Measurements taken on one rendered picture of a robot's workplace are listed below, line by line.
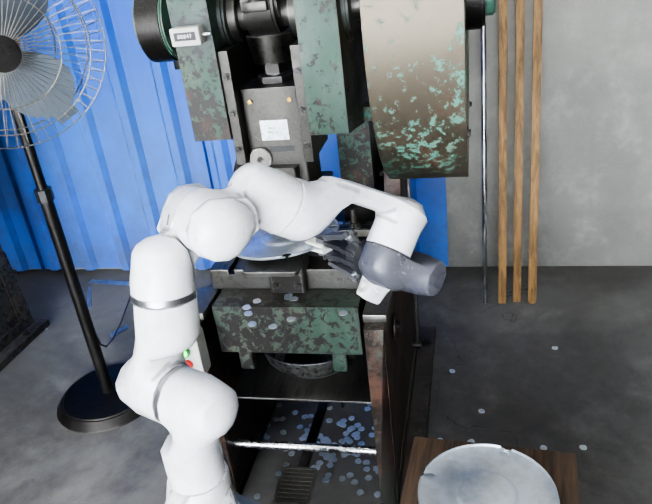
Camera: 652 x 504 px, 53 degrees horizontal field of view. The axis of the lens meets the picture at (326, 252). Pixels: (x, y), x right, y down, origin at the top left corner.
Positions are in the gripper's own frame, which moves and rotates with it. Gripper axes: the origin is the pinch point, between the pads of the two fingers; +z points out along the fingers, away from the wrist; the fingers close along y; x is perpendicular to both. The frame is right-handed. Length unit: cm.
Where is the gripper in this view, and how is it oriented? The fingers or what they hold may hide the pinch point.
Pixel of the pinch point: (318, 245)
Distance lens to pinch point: 161.7
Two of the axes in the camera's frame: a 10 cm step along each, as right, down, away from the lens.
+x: -7.5, 3.8, -5.4
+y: -1.8, -9.1, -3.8
